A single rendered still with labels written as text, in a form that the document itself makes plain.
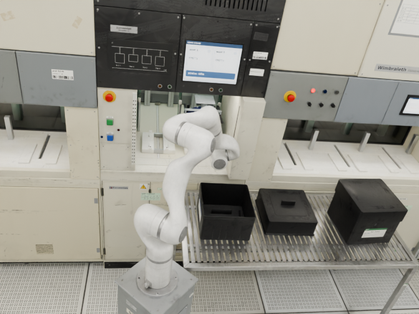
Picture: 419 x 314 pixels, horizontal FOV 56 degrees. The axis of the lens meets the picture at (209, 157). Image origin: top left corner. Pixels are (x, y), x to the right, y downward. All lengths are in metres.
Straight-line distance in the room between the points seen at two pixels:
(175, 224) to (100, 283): 1.40
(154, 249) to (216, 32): 1.06
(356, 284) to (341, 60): 1.76
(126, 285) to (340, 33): 1.61
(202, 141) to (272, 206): 0.90
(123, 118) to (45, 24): 0.58
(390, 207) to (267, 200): 0.66
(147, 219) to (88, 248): 1.24
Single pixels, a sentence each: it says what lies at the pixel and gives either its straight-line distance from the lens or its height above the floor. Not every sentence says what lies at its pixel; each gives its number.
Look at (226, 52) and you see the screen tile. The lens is 2.03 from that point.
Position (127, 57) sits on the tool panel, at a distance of 2.01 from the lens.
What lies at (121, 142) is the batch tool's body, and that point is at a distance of 2.25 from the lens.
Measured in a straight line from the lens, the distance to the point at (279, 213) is 2.24.
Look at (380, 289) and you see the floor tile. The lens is 3.35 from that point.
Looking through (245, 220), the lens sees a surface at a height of 0.91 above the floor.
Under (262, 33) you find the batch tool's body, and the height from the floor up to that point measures 1.75.
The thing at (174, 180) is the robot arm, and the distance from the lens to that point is 1.56.
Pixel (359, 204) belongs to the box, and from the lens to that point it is 2.27.
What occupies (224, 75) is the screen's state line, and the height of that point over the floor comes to 1.51.
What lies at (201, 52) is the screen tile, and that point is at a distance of 2.01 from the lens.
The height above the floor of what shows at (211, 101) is 1.22.
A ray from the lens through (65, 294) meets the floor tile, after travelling 2.87.
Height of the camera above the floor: 2.30
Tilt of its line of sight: 34 degrees down
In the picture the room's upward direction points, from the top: 9 degrees clockwise
